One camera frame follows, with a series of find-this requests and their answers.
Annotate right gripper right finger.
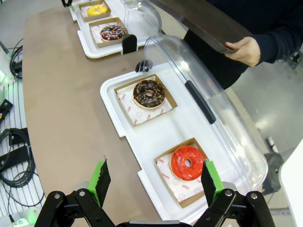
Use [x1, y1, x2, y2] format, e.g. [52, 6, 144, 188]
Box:
[194, 159, 276, 227]

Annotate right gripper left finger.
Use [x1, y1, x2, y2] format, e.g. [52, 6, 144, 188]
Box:
[34, 156, 114, 227]

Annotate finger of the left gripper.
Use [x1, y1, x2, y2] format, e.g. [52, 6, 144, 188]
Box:
[61, 0, 76, 12]

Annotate white printed paper liner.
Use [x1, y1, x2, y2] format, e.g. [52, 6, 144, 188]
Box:
[117, 76, 173, 125]
[90, 22, 119, 44]
[156, 143, 206, 203]
[80, 3, 110, 17]

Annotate yellow glazed sprinkle donut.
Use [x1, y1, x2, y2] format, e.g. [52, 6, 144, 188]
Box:
[87, 4, 108, 17]

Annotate brown cardboard donut box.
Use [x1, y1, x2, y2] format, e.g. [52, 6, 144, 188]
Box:
[153, 138, 209, 209]
[78, 0, 112, 23]
[89, 17, 130, 49]
[114, 74, 178, 127]

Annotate dark brown serving tray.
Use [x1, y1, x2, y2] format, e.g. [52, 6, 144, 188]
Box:
[151, 0, 253, 54]

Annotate person's left forearm dark sleeve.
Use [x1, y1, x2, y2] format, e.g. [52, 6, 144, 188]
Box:
[250, 11, 303, 64]

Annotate chocolate donut rainbow sprinkles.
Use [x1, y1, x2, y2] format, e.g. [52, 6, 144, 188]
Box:
[100, 24, 126, 43]

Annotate red glazed donut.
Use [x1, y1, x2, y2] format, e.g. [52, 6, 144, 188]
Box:
[170, 146, 206, 182]

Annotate chocolate donut orange sprinkles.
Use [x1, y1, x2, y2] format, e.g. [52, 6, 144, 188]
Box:
[133, 79, 166, 111]

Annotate person's torso dark sweater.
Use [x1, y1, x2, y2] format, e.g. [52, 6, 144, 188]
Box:
[183, 0, 303, 90]

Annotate person's left hand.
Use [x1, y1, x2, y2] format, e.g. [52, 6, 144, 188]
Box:
[224, 36, 261, 67]

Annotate grey floor box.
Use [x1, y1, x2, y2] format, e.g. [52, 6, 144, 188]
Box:
[261, 152, 285, 195]

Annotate white desk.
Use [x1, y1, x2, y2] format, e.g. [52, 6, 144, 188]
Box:
[278, 139, 303, 227]

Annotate white tray base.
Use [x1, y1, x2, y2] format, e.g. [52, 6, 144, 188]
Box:
[99, 62, 268, 224]
[70, 0, 164, 59]

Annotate black flat mounting plate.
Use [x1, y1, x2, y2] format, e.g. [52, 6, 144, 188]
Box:
[0, 144, 32, 171]

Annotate ribbed aluminium base plate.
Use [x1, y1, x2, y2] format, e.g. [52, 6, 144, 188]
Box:
[0, 79, 46, 215]

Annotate black coiled cable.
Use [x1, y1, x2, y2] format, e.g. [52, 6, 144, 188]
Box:
[0, 128, 46, 222]

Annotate black cable bundle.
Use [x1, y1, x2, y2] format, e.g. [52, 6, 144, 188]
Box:
[9, 39, 24, 80]

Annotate clear dome lid black handle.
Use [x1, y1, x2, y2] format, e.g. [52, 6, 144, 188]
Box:
[120, 0, 164, 55]
[135, 35, 268, 190]

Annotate black angled bracket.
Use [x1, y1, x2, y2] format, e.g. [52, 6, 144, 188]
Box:
[0, 99, 14, 124]

